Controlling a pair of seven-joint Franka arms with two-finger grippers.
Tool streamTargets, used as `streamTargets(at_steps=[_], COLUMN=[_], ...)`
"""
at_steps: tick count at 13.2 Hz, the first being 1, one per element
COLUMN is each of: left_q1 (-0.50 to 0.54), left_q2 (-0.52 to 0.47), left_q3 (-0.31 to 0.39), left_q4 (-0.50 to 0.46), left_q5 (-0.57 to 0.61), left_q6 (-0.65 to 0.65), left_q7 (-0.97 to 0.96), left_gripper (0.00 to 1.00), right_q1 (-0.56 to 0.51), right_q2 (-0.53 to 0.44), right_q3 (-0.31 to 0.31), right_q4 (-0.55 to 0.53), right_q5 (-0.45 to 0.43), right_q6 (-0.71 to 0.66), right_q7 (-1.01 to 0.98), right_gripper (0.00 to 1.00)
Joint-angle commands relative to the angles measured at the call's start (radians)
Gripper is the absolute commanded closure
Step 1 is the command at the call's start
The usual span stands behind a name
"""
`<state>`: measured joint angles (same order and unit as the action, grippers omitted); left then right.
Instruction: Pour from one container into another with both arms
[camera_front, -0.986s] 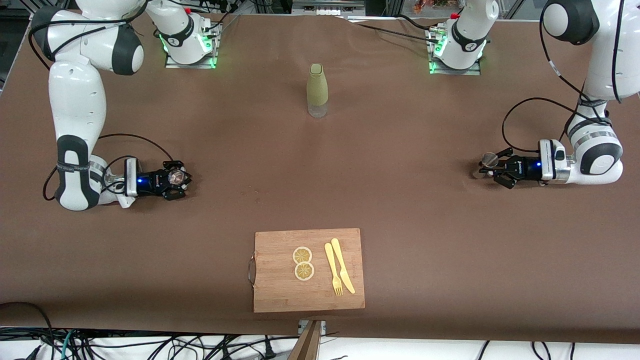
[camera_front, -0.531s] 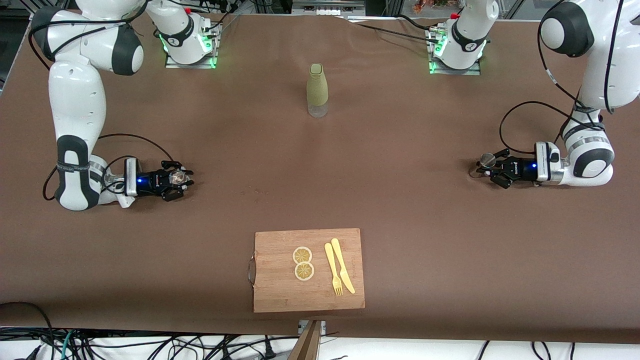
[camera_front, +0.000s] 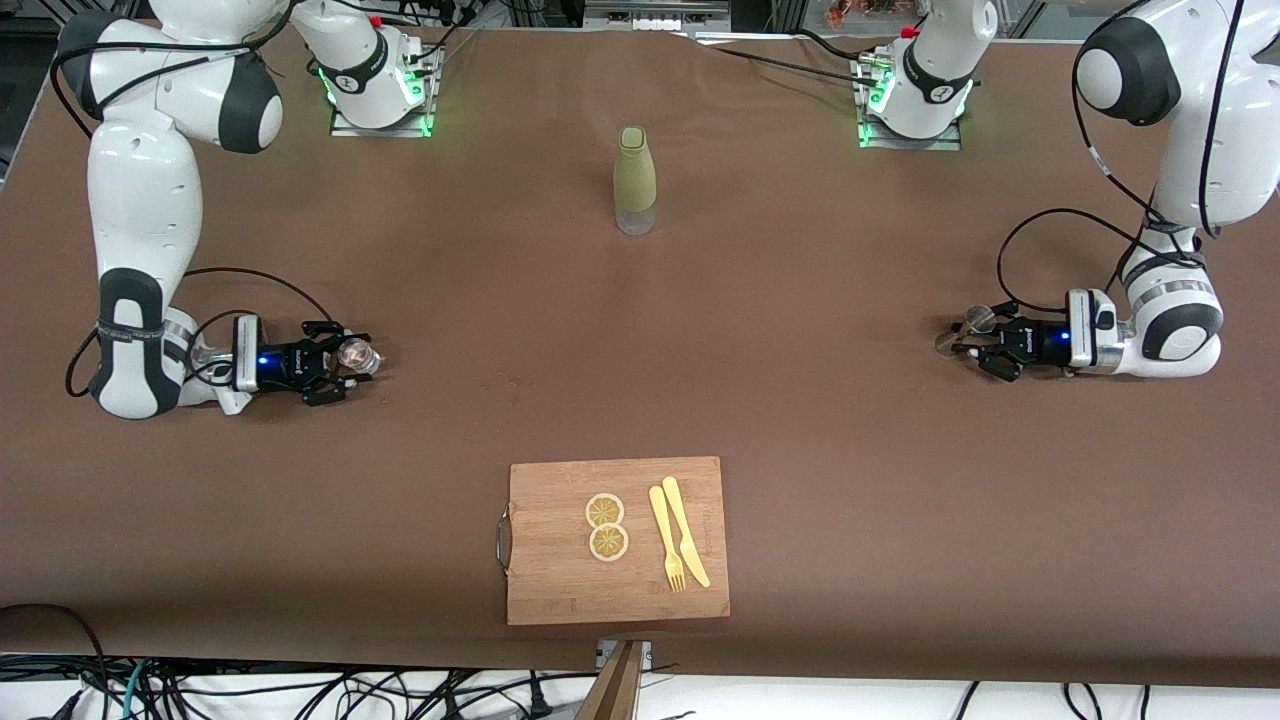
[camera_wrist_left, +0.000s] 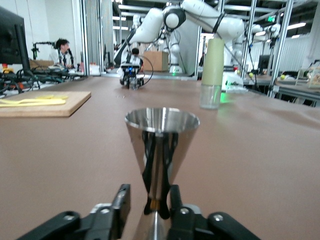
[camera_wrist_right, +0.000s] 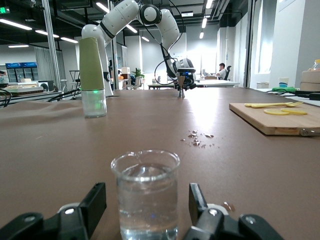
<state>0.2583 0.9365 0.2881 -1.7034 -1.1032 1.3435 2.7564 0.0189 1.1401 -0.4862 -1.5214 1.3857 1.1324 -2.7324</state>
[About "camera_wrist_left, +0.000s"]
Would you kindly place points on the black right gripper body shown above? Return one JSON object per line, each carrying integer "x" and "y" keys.
{"x": 132, "y": 73}

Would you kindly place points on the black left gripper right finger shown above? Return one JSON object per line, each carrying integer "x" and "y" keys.
{"x": 190, "y": 225}

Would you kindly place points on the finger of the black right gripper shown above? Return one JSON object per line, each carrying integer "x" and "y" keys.
{"x": 124, "y": 82}
{"x": 141, "y": 82}

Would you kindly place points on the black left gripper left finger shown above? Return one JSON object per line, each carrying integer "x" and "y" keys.
{"x": 100, "y": 222}

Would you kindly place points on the small clear glass cup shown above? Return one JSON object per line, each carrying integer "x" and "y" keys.
{"x": 134, "y": 83}

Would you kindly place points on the steel jigger measuring cup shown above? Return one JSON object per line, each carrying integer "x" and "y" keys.
{"x": 160, "y": 130}

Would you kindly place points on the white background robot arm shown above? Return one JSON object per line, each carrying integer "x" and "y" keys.
{"x": 173, "y": 50}

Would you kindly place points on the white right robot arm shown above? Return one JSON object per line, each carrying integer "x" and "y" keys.
{"x": 200, "y": 12}

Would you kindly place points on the green sleeved glass shaker bottle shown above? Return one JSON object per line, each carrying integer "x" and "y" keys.
{"x": 212, "y": 62}

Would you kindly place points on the cardboard box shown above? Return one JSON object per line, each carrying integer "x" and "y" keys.
{"x": 156, "y": 61}

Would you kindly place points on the seated person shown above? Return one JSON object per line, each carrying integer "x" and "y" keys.
{"x": 62, "y": 52}

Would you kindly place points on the bamboo cutting board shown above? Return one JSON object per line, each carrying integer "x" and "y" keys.
{"x": 50, "y": 110}

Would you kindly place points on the brown table cover sheet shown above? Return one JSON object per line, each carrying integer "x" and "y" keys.
{"x": 250, "y": 162}

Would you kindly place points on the yellow plastic knife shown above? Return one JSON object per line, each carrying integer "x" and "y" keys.
{"x": 30, "y": 103}

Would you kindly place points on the yellow plastic fork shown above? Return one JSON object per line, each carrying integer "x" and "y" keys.
{"x": 25, "y": 100}

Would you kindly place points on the black computer monitor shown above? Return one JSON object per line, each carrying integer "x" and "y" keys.
{"x": 11, "y": 40}

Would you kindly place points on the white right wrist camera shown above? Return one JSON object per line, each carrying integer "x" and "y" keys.
{"x": 132, "y": 65}

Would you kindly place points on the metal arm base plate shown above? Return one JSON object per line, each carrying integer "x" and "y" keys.
{"x": 235, "y": 88}

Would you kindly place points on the aluminium frame post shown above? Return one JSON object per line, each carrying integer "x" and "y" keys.
{"x": 280, "y": 50}

